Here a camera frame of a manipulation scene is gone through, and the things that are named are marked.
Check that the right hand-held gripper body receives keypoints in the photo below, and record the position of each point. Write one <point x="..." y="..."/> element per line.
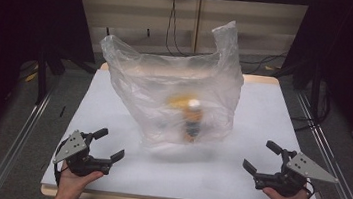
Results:
<point x="289" y="179"/>

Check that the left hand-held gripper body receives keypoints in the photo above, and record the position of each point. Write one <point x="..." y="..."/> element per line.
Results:
<point x="81" y="162"/>

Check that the person's left hand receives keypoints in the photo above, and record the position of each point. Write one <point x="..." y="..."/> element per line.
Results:
<point x="72" y="183"/>

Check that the white table mat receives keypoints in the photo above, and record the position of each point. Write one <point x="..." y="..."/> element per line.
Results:
<point x="255" y="122"/>

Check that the clear plastic bag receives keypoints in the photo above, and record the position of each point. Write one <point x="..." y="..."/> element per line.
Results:
<point x="152" y="83"/>

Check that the orange bottle with white cap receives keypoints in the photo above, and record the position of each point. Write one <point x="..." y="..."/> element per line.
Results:
<point x="193" y="120"/>

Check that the yellow item inside bag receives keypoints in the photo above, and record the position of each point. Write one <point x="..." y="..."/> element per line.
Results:
<point x="177" y="101"/>

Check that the metal floor rail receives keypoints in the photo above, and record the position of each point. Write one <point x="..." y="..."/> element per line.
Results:
<point x="14" y="148"/>
<point x="335" y="158"/>

